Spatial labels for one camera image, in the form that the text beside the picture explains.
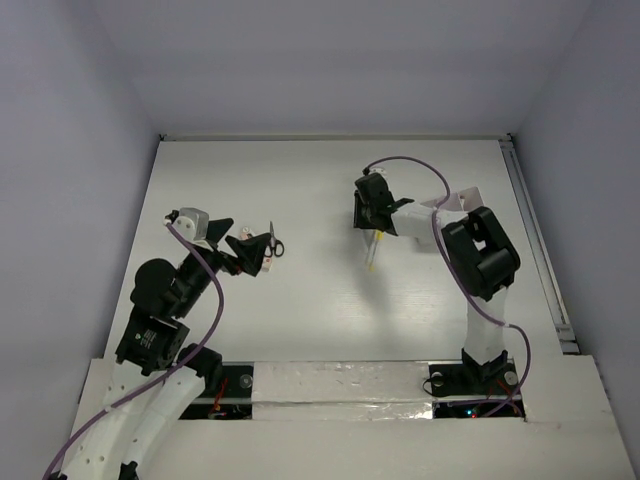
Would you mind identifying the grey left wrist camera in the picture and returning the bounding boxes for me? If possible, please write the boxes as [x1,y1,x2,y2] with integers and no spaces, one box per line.
[163,207,209,246]

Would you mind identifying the black handled scissors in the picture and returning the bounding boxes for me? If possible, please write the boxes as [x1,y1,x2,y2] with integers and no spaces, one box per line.
[265,222,285,258]

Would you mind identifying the white divided pen holder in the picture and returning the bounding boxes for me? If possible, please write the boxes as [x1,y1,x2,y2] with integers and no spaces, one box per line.
[439,187,484,212]

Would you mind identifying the foil covered front rail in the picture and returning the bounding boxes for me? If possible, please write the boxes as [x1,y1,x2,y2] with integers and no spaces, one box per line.
[251,361,434,422]

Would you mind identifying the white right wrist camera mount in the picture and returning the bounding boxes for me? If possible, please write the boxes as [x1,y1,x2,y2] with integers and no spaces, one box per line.
[362,167,387,177]

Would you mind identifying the aluminium side rail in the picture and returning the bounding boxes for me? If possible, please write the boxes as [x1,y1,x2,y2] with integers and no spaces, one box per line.
[499,138,582,356]

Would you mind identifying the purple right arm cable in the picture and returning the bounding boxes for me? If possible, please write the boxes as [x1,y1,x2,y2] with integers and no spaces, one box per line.
[363,156,532,416]

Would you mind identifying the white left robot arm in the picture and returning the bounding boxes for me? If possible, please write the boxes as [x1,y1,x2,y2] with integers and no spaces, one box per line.
[44,208,243,479]

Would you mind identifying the yellow capped white marker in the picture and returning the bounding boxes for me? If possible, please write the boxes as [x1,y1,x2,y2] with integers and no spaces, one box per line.
[366,230,384,271]

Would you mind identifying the pale yellow capped marker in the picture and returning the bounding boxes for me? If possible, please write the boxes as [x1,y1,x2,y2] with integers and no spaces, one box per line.
[366,230,381,269]

